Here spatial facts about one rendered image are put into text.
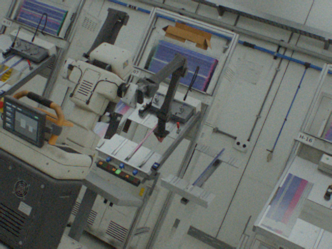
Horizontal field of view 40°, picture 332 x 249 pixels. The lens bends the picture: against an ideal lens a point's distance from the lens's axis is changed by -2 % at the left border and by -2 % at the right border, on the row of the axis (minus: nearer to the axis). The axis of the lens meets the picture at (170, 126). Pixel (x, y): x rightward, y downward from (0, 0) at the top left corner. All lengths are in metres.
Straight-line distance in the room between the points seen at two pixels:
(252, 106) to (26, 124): 3.15
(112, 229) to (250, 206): 1.80
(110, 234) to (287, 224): 1.37
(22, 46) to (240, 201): 2.64
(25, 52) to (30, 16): 0.39
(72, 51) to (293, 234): 2.59
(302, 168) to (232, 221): 1.81
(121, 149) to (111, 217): 0.58
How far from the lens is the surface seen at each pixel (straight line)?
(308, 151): 3.47
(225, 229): 4.95
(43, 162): 2.17
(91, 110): 2.50
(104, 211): 3.57
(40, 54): 4.12
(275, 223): 2.91
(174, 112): 3.39
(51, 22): 4.25
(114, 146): 3.26
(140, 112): 3.44
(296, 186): 3.13
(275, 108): 4.87
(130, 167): 3.12
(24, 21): 4.44
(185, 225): 3.12
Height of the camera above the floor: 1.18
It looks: 2 degrees down
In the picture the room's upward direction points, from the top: 22 degrees clockwise
